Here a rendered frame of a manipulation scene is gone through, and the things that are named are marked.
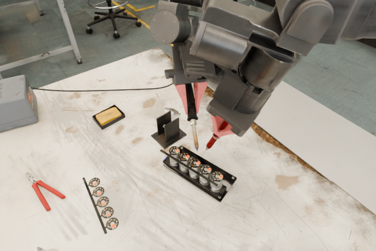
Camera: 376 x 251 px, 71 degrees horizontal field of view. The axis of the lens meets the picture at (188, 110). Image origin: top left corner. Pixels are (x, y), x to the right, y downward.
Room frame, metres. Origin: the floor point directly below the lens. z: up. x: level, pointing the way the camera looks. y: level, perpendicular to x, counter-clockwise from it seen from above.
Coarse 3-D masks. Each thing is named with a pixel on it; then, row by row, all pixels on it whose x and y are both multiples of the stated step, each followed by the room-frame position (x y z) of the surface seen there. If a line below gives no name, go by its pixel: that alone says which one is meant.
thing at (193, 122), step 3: (192, 120) 0.41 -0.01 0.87; (195, 120) 0.41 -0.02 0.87; (192, 123) 0.40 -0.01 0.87; (195, 123) 0.40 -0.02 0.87; (192, 126) 0.40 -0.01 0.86; (195, 126) 0.40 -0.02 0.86; (192, 129) 0.39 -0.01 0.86; (195, 129) 0.39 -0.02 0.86; (195, 132) 0.38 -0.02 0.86; (195, 135) 0.38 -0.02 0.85; (195, 138) 0.37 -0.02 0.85; (195, 141) 0.36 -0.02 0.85; (195, 144) 0.36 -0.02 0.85; (195, 147) 0.35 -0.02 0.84; (198, 147) 0.35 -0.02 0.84
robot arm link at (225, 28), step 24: (216, 0) 0.30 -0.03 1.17; (312, 0) 0.24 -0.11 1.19; (216, 24) 0.28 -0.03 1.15; (240, 24) 0.28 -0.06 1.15; (264, 24) 0.27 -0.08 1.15; (288, 24) 0.25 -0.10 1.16; (312, 24) 0.24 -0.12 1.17; (192, 48) 0.27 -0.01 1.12; (216, 48) 0.27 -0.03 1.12; (240, 48) 0.27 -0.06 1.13; (288, 48) 0.25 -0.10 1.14
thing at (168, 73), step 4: (176, 44) 0.48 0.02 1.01; (180, 44) 0.48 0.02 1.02; (184, 44) 0.47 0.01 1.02; (164, 72) 0.47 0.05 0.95; (168, 72) 0.44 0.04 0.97; (172, 72) 0.44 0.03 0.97; (176, 72) 0.44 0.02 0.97; (180, 72) 0.44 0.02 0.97; (168, 76) 0.44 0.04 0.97; (172, 76) 0.44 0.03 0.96
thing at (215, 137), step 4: (220, 124) 0.32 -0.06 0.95; (224, 124) 0.31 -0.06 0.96; (228, 124) 0.31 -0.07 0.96; (220, 128) 0.31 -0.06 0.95; (224, 128) 0.31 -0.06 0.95; (212, 136) 0.32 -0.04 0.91; (216, 136) 0.32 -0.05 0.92; (212, 140) 0.32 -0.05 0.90; (216, 140) 0.32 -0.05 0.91; (208, 144) 0.32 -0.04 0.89; (212, 144) 0.32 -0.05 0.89
